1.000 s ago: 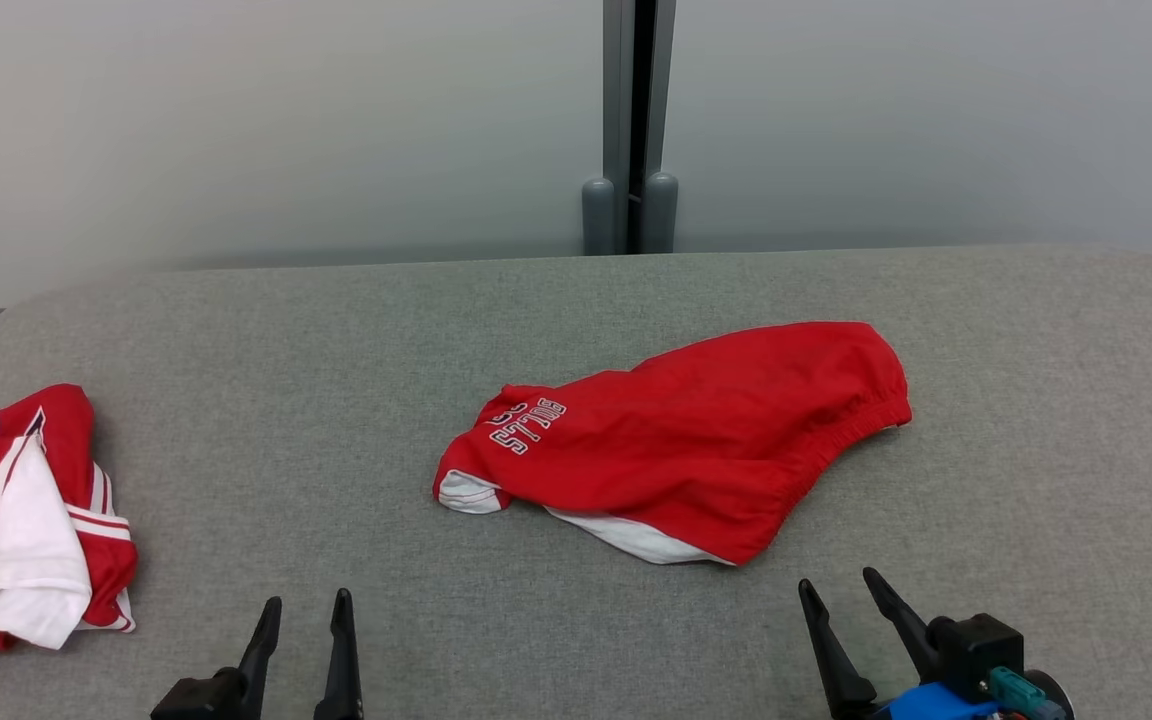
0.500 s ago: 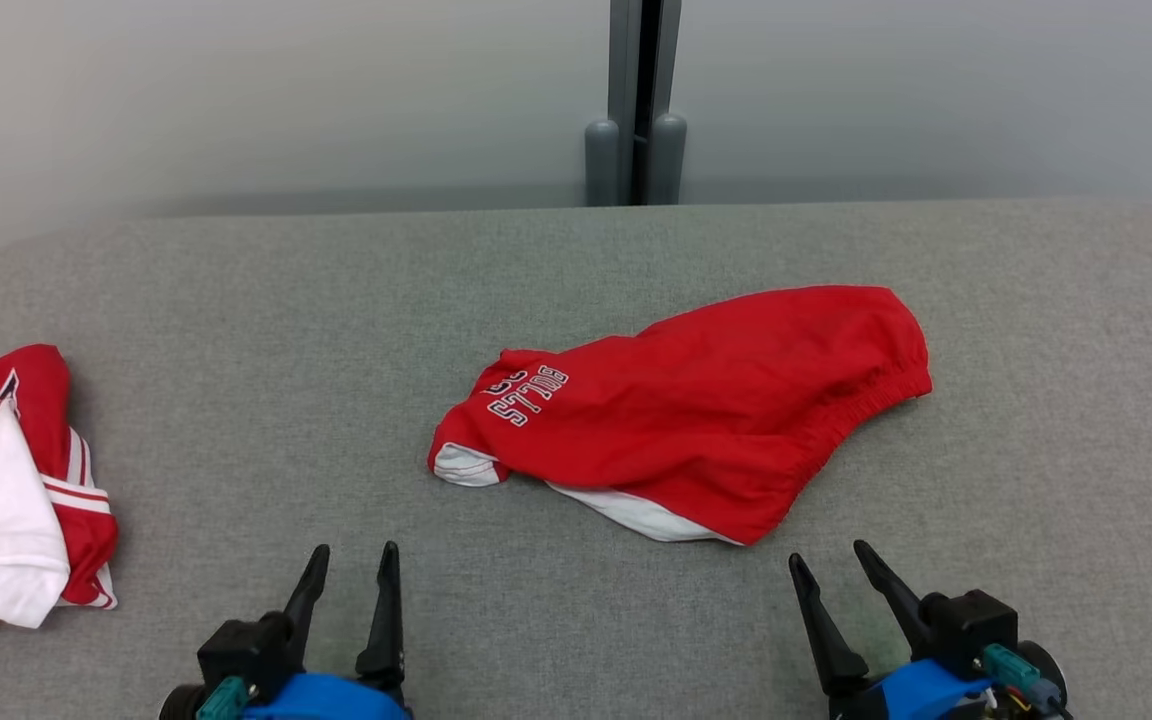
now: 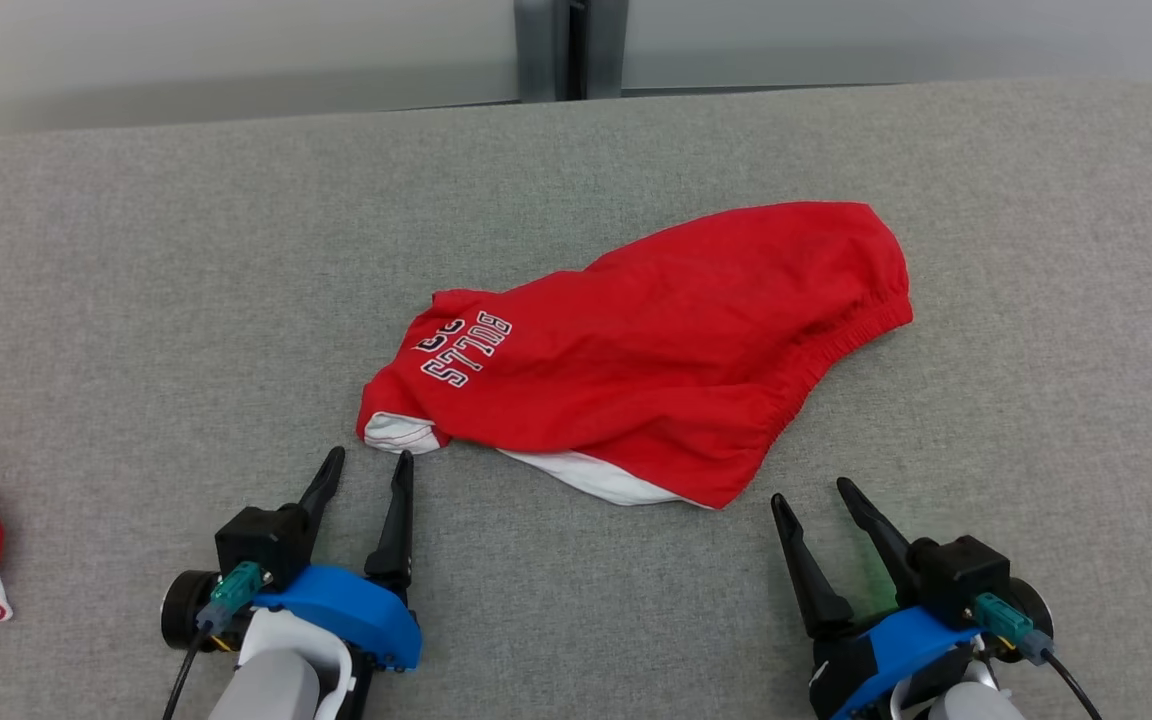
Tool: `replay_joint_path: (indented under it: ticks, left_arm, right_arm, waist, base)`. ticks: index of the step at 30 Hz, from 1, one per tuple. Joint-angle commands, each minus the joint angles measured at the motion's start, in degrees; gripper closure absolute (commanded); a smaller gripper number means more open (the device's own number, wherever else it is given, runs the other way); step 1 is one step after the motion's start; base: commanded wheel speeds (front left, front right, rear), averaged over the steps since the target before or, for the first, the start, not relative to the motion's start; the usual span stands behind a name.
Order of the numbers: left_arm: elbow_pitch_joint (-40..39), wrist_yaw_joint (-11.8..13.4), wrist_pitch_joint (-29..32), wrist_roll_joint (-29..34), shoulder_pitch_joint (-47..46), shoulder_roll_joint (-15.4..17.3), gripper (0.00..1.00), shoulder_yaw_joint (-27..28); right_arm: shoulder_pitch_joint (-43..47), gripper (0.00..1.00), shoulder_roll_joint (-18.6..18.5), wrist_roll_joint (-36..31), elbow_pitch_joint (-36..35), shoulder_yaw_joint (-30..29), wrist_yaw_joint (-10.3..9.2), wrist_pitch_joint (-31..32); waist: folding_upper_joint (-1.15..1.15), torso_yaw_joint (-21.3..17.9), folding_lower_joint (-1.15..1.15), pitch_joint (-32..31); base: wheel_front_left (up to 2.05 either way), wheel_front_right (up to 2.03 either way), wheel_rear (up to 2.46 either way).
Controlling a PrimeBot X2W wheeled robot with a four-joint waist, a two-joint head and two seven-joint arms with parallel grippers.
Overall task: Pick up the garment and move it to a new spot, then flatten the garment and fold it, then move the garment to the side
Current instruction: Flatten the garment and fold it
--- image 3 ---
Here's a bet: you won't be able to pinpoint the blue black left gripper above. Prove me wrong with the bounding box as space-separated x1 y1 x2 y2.
161 446 423 720

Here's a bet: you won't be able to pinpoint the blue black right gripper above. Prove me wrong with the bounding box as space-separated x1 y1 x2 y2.
771 477 1055 720

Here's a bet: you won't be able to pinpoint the red Bulls T-shirt white sleeves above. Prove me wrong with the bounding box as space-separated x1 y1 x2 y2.
356 201 914 510

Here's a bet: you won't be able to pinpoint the grey fabric sofa cushion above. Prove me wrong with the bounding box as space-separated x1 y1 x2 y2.
0 78 1152 720

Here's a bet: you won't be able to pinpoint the grey metal partition post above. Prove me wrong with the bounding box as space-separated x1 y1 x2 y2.
514 0 630 103

